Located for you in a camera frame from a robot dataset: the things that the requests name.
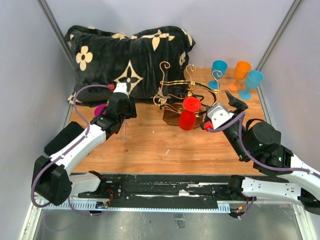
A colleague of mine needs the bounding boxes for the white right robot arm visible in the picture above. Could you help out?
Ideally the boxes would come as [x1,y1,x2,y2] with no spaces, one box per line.
[221,91,320,215]

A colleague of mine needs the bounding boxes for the clear glass wine glass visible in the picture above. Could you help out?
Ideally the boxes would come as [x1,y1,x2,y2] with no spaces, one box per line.
[119,121,130,142]

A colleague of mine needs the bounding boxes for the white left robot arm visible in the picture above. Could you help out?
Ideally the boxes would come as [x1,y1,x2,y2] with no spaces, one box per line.
[31,92,137,206]

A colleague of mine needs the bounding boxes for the red plastic wine glass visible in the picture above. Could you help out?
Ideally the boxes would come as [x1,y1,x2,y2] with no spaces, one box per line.
[178,96,201,131]

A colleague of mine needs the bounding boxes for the light blue plastic wine glass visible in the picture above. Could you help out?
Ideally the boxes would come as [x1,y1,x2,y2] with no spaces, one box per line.
[238,70,264,100]

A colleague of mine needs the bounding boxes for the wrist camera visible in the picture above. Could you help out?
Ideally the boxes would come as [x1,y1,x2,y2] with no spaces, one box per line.
[108,82,130,97]
[200,102,234,132]

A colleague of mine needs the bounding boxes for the orange plastic wine glass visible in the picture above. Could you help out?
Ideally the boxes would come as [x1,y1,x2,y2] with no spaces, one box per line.
[228,60,252,91]

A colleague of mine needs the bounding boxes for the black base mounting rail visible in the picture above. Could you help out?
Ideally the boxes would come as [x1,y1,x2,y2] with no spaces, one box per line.
[49,172,306,213]

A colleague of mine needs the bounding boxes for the black cloth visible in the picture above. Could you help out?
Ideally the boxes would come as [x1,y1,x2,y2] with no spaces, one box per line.
[44,121,85,156]

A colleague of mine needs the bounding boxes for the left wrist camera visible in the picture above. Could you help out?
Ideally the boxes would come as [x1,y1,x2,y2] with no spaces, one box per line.
[108,82,130,97]

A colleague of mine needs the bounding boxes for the black floral pattern pillow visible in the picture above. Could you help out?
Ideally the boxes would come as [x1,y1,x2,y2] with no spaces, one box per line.
[64,25,196,107]

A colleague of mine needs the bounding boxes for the magenta plastic wine glass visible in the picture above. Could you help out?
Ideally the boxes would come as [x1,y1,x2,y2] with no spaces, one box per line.
[94,104,108,117]

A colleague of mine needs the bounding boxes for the gold wire wine glass rack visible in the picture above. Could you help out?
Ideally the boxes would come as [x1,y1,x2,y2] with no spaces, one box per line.
[152,61,221,119]

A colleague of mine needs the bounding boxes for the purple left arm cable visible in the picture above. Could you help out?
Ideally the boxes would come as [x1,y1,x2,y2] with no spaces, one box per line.
[30,83,113,217]

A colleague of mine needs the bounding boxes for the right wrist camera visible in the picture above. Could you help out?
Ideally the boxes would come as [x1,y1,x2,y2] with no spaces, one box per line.
[200,102,234,132]

